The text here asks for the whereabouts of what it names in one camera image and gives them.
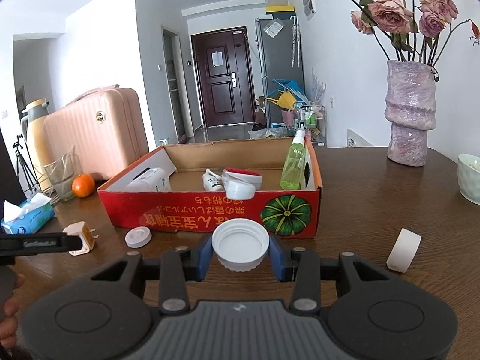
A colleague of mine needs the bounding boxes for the white screw cap lid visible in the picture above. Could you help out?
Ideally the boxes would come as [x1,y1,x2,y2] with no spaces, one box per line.
[211,219,269,272]

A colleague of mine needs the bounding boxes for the person's left hand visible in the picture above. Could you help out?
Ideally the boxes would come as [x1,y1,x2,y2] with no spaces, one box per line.
[0,296,20,350]

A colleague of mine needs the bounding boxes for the blue tissue pack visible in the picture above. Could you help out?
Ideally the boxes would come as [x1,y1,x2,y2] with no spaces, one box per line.
[1,193,55,235]

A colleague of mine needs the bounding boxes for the white tape roll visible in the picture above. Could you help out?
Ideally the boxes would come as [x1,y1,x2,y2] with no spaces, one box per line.
[386,228,422,273]

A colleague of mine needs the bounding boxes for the white power adapter plug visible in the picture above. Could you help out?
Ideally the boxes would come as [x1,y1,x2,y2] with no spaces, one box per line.
[63,221,98,257]

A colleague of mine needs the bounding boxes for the clear drinking glass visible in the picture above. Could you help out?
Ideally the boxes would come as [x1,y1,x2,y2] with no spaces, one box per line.
[43,153,82,202]

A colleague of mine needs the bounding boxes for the small white round lid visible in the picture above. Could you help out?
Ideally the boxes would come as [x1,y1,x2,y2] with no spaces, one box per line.
[124,227,152,249]

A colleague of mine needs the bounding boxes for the orange fruit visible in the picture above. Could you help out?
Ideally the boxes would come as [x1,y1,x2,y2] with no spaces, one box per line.
[72,173,95,198]

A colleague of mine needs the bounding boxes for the beige thermos jug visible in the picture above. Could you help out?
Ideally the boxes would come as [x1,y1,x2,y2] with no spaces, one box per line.
[21,98,51,191]

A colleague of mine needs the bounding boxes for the white labelled jar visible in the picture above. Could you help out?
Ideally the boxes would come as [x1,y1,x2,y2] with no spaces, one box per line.
[126,167,171,193]

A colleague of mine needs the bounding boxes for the pink hard-shell suitcase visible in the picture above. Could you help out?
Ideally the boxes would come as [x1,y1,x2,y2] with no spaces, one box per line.
[43,85,149,180]

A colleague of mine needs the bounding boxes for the red orange cardboard box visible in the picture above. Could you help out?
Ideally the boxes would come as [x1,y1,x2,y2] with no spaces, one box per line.
[98,137,323,239]

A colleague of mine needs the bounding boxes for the green spray bottle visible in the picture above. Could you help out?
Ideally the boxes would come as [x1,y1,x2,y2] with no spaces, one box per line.
[280,127,306,190]

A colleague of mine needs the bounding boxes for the white nasal spray bottle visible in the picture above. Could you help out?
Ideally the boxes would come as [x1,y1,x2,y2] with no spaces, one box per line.
[202,168,224,192]

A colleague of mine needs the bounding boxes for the pale green ceramic bowl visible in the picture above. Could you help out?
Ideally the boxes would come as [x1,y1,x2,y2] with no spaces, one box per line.
[457,154,480,205]

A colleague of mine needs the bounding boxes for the white flat board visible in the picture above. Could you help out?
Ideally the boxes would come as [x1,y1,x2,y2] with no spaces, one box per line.
[346,129,374,147]

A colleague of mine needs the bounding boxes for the white red lint brush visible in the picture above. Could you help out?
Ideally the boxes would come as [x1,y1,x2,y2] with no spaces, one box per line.
[221,167,263,201]

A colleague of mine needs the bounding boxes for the purple textured vase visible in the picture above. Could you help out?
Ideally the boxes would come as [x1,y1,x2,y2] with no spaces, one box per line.
[385,60,437,167]

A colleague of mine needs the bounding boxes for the dark brown entrance door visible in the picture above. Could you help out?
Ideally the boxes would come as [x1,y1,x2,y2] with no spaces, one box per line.
[191,27,255,128]

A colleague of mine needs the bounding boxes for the dried pink roses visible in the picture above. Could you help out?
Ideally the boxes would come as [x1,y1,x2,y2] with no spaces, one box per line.
[350,0,479,68]

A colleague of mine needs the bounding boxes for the white umbrella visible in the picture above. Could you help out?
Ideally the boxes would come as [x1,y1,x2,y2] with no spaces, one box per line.
[289,15,301,68]

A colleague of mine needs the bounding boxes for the grey refrigerator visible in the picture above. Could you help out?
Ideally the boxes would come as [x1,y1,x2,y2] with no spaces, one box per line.
[256,16,305,128]

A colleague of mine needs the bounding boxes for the yellow black box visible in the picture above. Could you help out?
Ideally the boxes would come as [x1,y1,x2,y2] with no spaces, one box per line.
[265,5,295,20]

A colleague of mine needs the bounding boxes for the black camera tripod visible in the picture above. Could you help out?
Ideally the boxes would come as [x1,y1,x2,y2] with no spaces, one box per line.
[12,134,40,194]

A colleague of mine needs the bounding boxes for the metal wire storage rack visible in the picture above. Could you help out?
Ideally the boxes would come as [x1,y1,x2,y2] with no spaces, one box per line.
[293,102,326,146]

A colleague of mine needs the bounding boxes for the wall electrical panel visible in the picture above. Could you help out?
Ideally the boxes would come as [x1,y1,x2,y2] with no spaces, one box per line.
[302,0,317,20]

